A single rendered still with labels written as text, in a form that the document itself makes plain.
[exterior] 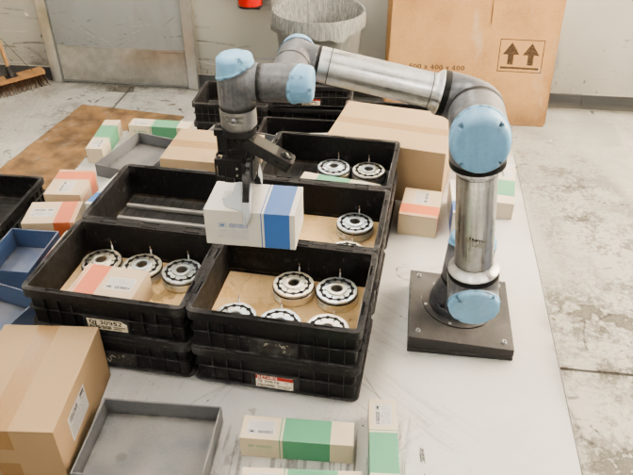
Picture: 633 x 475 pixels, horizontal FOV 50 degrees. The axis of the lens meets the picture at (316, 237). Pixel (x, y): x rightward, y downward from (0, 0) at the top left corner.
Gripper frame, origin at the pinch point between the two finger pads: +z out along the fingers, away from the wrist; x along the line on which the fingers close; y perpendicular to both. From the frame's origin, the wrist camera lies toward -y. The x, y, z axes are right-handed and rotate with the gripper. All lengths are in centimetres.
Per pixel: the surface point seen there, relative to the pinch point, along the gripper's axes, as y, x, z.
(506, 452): -59, 27, 41
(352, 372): -24.2, 18.5, 29.9
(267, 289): -0.6, -5.0, 27.7
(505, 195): -66, -70, 35
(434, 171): -43, -71, 28
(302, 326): -13.1, 17.8, 17.8
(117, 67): 171, -313, 97
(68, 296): 41.4, 14.6, 17.8
